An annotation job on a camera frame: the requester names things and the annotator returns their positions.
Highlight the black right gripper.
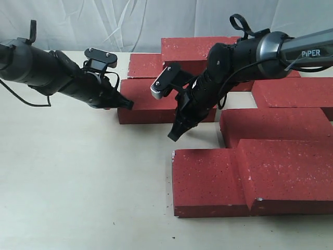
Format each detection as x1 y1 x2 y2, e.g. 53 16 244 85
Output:
168 72 229 142

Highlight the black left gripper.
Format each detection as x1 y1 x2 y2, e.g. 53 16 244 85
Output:
58 68 134 109

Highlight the red moved brick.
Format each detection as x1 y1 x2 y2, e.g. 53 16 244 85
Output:
236 139 332 216
117 78 217 126

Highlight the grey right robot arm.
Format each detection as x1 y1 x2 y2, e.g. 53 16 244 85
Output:
168 29 332 141

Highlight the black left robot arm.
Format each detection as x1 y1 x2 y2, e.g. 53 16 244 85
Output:
1 38 134 110

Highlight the red back left brick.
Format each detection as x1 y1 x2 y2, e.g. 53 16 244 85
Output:
127 53 171 79

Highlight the red front left brick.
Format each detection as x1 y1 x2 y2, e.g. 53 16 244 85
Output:
172 148 250 218

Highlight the red top stacked brick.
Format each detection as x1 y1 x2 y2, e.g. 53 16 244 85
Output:
161 36 239 68

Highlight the red back right brick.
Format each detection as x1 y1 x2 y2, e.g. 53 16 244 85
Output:
230 70 301 92

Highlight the red lower middle right brick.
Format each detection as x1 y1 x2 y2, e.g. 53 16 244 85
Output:
220 108 332 148

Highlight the grey fabric backdrop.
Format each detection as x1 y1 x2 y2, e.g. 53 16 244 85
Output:
1 1 332 52

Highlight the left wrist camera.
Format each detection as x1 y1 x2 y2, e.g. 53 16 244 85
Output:
83 47 118 73

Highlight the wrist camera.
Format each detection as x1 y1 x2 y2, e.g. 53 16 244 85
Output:
150 62 194 99
83 47 118 73

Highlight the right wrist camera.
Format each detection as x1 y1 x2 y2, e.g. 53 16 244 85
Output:
150 62 194 99

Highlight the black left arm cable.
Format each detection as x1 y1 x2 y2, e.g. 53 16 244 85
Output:
0 19 122 107

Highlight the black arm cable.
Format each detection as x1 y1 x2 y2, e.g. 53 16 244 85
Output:
0 19 122 107
218 14 333 110

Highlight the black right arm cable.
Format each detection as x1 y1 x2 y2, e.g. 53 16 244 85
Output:
218 14 333 110

